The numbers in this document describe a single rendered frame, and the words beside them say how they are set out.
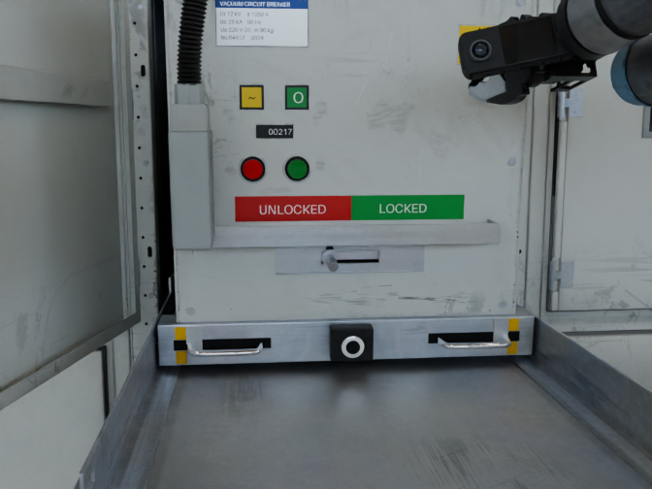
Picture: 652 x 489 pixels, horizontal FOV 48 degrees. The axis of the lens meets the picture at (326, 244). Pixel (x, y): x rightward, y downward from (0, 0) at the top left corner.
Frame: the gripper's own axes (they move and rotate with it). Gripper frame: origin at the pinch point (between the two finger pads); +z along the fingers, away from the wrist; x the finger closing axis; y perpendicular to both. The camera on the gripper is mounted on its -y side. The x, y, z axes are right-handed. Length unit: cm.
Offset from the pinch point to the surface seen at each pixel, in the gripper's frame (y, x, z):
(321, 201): -14.4, -10.2, 17.9
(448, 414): -6.3, -39.4, 4.5
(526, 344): 14.3, -33.4, 16.3
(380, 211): -6.4, -12.3, 16.3
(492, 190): 8.9, -11.1, 11.5
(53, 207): -49, -7, 31
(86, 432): -46, -41, 60
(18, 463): -58, -45, 64
